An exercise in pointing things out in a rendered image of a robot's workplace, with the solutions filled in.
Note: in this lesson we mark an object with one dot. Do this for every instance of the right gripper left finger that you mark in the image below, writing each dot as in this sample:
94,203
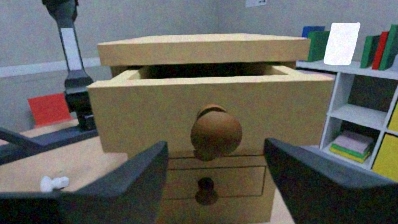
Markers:
127,194

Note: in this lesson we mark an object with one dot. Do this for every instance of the tan wooden drawer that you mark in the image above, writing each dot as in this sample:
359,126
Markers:
133,114

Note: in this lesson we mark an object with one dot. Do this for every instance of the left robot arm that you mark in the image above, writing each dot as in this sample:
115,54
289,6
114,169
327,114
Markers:
77,92

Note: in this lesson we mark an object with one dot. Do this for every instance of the wooden drawer knob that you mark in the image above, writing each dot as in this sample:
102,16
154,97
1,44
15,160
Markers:
215,133

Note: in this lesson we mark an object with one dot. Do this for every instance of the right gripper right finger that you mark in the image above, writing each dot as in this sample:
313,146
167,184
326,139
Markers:
317,190

